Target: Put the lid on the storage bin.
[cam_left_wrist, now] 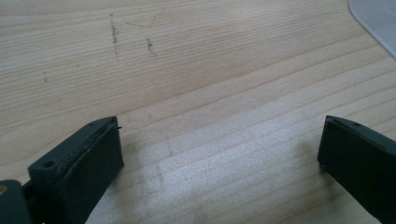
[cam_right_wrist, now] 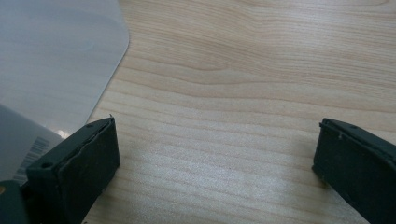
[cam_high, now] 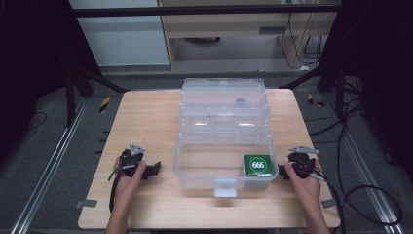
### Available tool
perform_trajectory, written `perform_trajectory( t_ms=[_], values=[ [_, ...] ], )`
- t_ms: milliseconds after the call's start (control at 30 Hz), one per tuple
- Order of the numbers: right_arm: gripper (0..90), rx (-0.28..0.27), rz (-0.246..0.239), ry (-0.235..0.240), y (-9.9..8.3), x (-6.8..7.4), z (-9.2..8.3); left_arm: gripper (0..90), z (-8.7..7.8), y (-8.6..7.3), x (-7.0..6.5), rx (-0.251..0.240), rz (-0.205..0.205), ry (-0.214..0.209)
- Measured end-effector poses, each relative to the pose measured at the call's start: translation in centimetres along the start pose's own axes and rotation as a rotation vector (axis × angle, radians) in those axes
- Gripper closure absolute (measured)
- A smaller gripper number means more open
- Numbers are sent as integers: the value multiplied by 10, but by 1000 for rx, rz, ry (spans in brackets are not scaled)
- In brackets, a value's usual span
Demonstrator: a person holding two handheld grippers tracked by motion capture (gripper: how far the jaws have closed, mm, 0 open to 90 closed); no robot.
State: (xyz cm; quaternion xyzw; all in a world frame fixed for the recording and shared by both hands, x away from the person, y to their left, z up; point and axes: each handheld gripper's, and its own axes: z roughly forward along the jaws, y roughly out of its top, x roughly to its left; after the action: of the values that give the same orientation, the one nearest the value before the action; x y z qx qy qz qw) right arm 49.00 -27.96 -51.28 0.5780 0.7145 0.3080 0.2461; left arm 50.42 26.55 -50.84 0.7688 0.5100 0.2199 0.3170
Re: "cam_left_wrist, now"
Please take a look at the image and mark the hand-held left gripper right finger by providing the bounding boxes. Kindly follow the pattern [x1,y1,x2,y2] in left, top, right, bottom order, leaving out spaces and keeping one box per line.
[317,115,396,224]

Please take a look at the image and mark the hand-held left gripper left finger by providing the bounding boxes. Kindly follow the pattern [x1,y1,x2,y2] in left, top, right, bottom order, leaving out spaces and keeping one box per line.
[27,116,125,224]

